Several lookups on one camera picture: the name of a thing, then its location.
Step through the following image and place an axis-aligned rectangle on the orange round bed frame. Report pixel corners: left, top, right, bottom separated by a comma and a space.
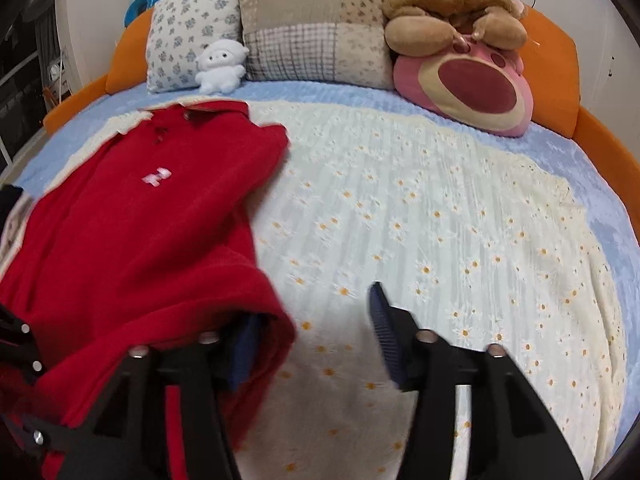
43, 9, 639, 232

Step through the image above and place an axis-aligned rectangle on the light blue quilted mattress pad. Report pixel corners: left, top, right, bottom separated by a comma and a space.
13, 81, 639, 444

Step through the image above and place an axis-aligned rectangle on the folded black garment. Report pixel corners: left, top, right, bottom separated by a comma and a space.
0, 184, 24, 232

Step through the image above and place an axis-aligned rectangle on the beige patchwork pillow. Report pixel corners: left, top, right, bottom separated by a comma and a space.
239, 0, 393, 90

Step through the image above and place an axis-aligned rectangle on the pink bear face cushion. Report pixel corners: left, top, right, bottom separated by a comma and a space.
394, 36, 534, 138

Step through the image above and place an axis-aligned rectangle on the cream daisy lace blanket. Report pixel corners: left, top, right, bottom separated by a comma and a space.
1, 100, 627, 479

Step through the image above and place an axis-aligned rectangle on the blue neck pillow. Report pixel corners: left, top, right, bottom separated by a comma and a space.
124, 0, 160, 27

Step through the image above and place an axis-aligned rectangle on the small white plush toy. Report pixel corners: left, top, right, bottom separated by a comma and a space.
195, 39, 250, 94

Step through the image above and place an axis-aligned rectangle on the brown plush bear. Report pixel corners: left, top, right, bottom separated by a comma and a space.
382, 0, 527, 58

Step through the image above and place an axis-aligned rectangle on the red knit sweater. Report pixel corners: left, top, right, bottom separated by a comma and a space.
1, 101, 295, 479

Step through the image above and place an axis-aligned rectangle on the white blue floral pillow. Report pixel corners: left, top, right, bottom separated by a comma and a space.
145, 0, 241, 93

